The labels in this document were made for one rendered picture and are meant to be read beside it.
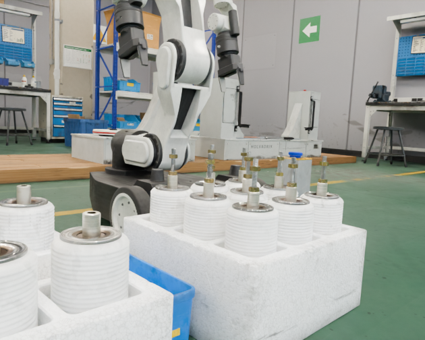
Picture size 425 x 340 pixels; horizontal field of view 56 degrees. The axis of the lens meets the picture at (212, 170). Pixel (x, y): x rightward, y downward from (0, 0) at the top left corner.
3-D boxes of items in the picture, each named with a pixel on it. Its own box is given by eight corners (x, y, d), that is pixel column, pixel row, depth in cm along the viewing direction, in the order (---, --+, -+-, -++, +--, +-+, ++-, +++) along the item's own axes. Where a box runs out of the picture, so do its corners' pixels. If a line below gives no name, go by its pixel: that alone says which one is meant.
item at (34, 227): (-14, 303, 70) (-16, 201, 67) (41, 289, 76) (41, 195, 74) (3, 324, 63) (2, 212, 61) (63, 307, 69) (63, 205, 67)
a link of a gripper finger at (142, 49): (139, 65, 120) (137, 45, 120) (148, 67, 122) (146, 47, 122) (142, 63, 119) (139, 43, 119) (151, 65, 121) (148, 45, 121)
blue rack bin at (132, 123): (102, 127, 604) (102, 112, 602) (124, 127, 630) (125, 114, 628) (119, 128, 568) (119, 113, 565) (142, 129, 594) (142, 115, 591)
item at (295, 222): (294, 301, 76) (301, 208, 74) (251, 286, 82) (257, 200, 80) (316, 287, 84) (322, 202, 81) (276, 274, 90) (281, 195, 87)
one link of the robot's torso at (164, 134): (127, 161, 155) (155, 36, 137) (170, 160, 168) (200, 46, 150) (148, 180, 144) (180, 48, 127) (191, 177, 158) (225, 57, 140)
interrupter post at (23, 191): (13, 204, 67) (13, 185, 67) (28, 202, 69) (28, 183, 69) (19, 206, 66) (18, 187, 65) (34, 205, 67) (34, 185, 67)
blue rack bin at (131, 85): (102, 91, 599) (102, 77, 597) (124, 93, 625) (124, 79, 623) (119, 90, 563) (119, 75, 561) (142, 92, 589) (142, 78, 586)
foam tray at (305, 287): (121, 293, 92) (123, 216, 90) (235, 258, 119) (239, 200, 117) (249, 374, 65) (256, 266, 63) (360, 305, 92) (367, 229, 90)
